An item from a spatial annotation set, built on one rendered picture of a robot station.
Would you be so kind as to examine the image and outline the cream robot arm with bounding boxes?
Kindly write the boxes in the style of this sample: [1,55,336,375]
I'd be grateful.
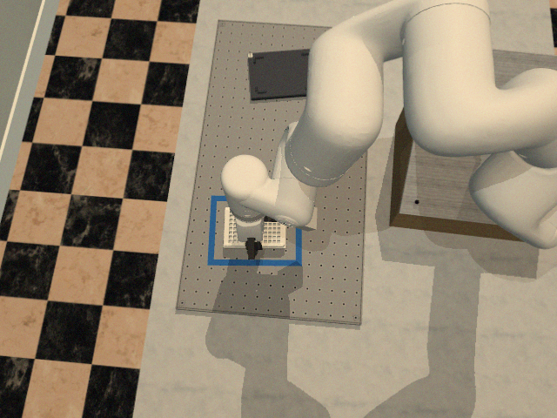
[221,0,557,249]

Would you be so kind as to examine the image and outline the blue tape rectangle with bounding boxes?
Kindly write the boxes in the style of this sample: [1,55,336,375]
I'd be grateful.
[207,196,302,266]

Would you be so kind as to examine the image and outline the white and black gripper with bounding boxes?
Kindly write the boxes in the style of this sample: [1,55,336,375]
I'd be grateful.
[233,215,265,260]

